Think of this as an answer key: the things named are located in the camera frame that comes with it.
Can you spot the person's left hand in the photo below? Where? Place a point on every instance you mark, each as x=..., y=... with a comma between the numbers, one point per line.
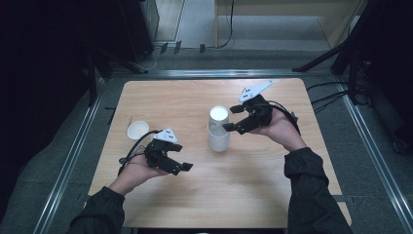
x=136, y=172

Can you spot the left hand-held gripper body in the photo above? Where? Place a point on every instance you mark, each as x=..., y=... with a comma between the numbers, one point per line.
x=157, y=156

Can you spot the light wooden furniture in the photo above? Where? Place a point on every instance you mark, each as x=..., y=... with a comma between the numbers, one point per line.
x=276, y=8

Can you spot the black metal stand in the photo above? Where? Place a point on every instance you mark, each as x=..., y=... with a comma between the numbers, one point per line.
x=92, y=78

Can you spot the black equipment base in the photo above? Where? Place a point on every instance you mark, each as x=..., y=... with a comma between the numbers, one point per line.
x=402, y=143

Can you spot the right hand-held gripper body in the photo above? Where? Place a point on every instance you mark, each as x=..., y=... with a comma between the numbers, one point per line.
x=259, y=112

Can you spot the dark curtain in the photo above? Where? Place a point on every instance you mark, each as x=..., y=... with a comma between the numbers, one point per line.
x=39, y=65

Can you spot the black computer tower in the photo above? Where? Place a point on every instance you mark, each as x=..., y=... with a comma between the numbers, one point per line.
x=136, y=29

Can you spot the black tripod stand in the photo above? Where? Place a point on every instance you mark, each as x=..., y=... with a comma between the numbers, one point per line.
x=319, y=58

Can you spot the black tape strip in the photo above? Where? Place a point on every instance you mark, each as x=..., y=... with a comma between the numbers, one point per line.
x=110, y=108

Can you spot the person's right hand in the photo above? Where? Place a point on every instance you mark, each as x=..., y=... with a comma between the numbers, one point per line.
x=284, y=131

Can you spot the white disposable paper cup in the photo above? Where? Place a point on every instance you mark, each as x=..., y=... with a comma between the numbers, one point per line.
x=136, y=130

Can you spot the metal floor rail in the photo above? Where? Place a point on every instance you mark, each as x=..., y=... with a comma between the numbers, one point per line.
x=370, y=143
x=211, y=73
x=69, y=165

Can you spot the stack of white paper cups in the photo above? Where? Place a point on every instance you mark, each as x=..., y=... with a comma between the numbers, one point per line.
x=219, y=139

